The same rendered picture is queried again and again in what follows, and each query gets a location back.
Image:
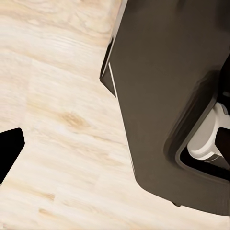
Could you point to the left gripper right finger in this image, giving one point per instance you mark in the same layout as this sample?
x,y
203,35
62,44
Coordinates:
x,y
222,142

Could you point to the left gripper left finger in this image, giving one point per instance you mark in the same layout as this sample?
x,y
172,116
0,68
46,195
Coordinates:
x,y
11,144

